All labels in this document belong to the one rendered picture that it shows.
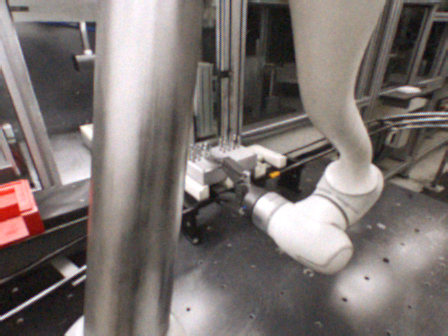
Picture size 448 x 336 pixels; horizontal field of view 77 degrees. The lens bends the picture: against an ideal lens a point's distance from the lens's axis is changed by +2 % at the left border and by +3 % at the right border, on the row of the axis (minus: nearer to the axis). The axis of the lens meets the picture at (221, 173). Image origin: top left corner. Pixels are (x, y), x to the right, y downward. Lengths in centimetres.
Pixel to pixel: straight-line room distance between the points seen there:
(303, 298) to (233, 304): 18
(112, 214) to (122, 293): 8
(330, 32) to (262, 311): 62
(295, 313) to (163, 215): 54
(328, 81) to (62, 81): 103
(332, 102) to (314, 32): 9
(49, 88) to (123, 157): 97
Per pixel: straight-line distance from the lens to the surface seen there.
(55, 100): 124
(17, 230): 71
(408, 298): 90
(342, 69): 34
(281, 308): 77
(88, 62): 98
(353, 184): 63
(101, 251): 31
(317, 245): 57
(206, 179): 79
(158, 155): 27
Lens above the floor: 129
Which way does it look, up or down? 28 degrees down
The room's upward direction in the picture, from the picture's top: straight up
